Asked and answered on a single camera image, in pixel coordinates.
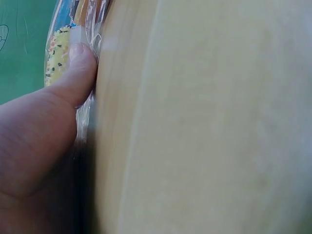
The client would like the person's left hand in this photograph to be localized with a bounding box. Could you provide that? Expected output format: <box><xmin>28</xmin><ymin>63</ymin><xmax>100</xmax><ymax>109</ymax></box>
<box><xmin>0</xmin><ymin>42</ymin><xmax>98</xmax><ymax>234</ymax></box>

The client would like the clear plastic snack packet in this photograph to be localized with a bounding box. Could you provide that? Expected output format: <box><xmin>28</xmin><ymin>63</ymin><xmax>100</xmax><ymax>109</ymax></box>
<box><xmin>43</xmin><ymin>0</ymin><xmax>115</xmax><ymax>149</ymax></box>

